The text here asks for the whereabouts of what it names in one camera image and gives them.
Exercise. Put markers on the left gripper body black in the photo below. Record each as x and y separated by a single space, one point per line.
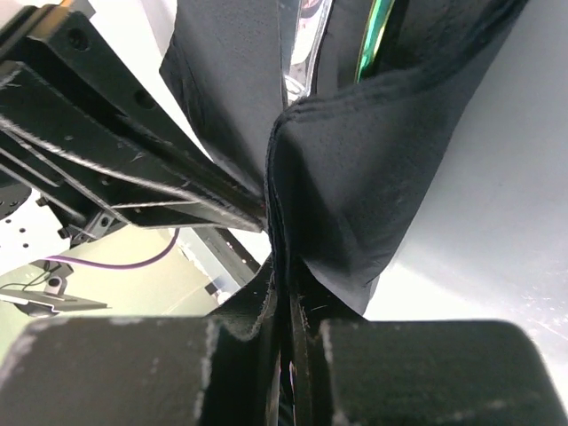
63 47

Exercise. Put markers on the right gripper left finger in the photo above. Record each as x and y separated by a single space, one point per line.
220 369

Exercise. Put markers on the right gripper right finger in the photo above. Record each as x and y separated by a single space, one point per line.
351 371

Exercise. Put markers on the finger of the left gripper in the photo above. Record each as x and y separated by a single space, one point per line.
82 166

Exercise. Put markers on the silver table knife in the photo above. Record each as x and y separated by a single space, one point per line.
302 25

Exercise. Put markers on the iridescent green fork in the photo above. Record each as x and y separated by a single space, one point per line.
377 20

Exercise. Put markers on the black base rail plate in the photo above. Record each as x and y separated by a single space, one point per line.
226 261

